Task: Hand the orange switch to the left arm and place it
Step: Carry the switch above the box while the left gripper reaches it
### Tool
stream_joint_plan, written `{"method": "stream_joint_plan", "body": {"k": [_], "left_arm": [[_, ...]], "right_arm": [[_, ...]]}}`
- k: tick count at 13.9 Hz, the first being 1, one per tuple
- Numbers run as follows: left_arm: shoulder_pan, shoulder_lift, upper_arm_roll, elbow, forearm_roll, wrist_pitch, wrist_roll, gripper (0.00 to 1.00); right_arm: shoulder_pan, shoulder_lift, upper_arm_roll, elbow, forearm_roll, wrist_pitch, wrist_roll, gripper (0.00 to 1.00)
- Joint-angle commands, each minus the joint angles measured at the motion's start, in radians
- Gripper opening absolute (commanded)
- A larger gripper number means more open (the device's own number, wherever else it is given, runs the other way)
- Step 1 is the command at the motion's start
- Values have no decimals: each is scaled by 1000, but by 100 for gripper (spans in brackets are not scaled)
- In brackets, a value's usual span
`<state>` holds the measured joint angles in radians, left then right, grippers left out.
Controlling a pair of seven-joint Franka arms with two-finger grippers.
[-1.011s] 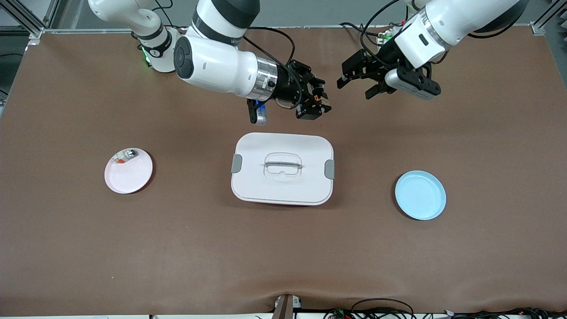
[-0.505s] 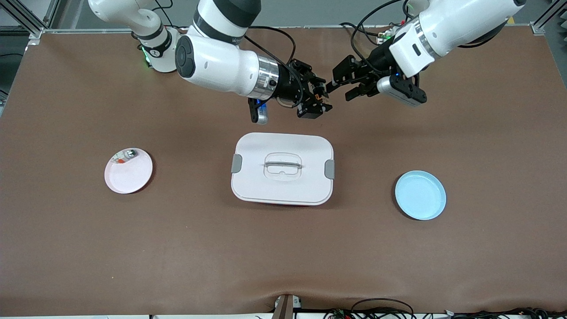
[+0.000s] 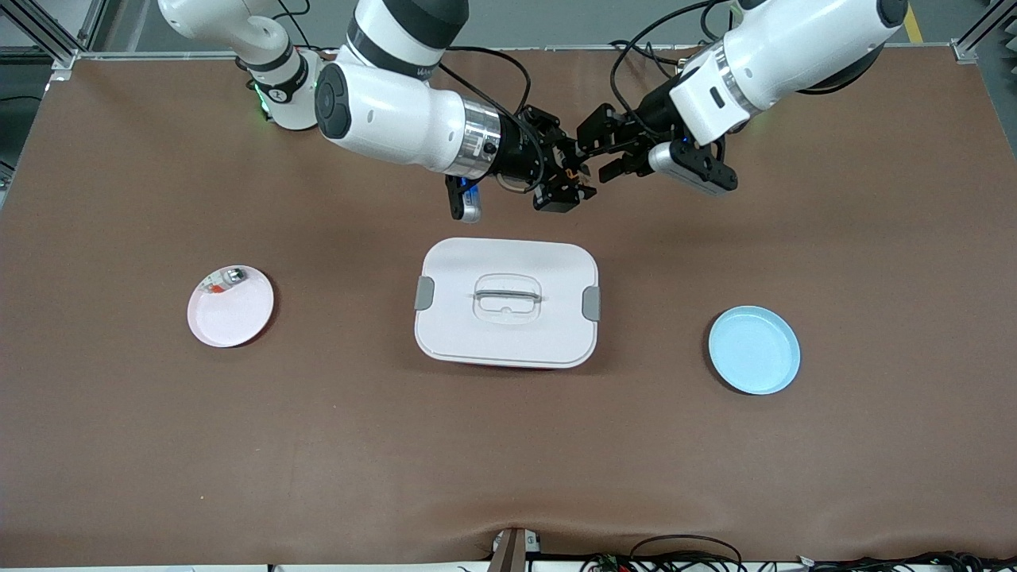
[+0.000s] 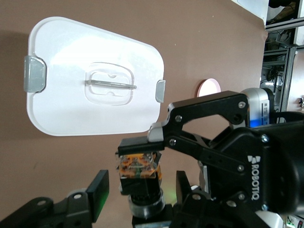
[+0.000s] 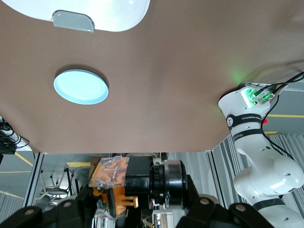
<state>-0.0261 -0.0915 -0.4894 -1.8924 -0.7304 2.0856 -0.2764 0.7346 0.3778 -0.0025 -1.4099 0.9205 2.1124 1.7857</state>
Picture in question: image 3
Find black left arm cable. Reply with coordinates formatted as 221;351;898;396
609;0;736;116

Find metal table edge rail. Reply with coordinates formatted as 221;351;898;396
75;44;954;63

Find white lidded box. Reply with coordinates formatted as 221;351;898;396
413;237;601;370

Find aluminium frame profile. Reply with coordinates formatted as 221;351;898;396
0;0;109;82
949;0;1017;66

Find light blue round plate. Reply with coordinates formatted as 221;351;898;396
708;306;802;396

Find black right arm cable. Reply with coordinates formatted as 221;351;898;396
437;46;533;195

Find black cable bundle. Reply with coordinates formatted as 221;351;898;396
580;534;1017;572

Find brown camera mount bracket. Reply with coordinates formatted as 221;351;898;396
488;527;542;572

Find black base cables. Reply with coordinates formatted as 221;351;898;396
609;38;694;85

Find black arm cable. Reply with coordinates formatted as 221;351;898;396
437;46;533;195
609;0;736;116

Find pink round plate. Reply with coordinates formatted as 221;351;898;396
187;265;276;349

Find silver red switch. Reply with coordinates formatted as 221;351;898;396
203;269;247;296

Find brown table mat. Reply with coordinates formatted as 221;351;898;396
0;46;1017;569

